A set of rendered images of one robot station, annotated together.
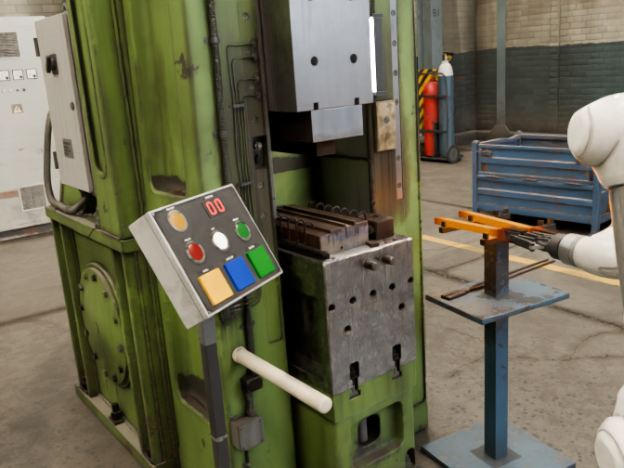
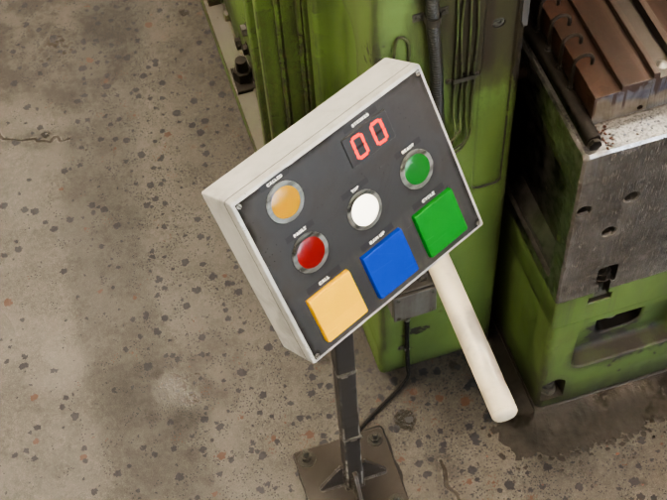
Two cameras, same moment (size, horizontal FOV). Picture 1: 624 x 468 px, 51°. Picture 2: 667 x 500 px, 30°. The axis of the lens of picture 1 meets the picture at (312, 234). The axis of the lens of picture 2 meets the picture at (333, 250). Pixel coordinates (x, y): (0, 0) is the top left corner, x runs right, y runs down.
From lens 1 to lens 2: 1.18 m
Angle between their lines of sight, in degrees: 45
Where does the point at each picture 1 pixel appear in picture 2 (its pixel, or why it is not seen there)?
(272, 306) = (489, 143)
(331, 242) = (619, 103)
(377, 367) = (654, 266)
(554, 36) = not seen: outside the picture
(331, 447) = (541, 339)
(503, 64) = not seen: outside the picture
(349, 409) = (583, 313)
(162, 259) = (251, 265)
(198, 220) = (328, 183)
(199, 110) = not seen: outside the picture
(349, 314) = (618, 213)
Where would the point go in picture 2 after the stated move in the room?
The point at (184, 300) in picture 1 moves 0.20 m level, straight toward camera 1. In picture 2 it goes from (281, 322) to (259, 456)
